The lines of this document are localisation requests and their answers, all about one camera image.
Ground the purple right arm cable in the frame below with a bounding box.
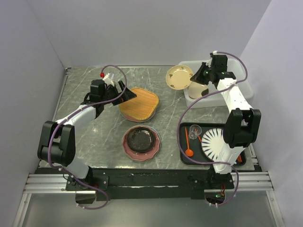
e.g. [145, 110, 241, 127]
[176, 51, 248, 207]

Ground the light blue plate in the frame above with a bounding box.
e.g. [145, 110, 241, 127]
[151, 127, 161, 151]

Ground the cream plate with black flowers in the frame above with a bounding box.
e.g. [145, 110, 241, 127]
[187, 82, 209, 99]

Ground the clear plastic cup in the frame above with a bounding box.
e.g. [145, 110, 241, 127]
[188, 124, 202, 140]

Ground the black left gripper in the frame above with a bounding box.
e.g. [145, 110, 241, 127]
[101, 80, 137, 106]

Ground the aluminium frame rail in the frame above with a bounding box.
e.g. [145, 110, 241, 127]
[23, 172, 274, 194]

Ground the black speckled square plate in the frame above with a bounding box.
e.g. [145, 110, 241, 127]
[126, 127, 155, 153]

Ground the pink scalloped plate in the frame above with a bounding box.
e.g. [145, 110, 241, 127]
[122, 125, 159, 162]

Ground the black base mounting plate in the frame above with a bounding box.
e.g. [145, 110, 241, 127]
[66, 169, 234, 204]

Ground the orange plastic spoon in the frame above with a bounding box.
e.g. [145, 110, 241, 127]
[185, 128, 194, 157]

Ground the white plate with blue stripes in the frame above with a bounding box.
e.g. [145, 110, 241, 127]
[201, 128, 224, 161]

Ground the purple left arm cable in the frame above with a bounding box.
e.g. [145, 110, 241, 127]
[47, 64, 127, 210]

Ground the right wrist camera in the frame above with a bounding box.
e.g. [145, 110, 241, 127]
[204, 68, 217, 81]

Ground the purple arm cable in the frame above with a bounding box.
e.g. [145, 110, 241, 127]
[47, 64, 127, 210]
[176, 51, 248, 207]

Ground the white plastic bin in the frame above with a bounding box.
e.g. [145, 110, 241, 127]
[180, 58, 254, 108]

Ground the black serving tray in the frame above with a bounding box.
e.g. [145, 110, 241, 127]
[178, 122, 247, 166]

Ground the woven orange bamboo tray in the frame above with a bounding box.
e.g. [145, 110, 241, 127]
[119, 87, 160, 108]

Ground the cream plate with red marks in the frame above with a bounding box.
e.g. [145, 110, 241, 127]
[165, 65, 193, 90]

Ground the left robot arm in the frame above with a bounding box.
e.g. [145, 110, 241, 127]
[37, 79, 137, 190]

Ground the pink and cream plate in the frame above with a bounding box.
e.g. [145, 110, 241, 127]
[119, 106, 156, 122]

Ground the orange utensil under arm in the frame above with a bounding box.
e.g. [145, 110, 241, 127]
[236, 155, 242, 163]

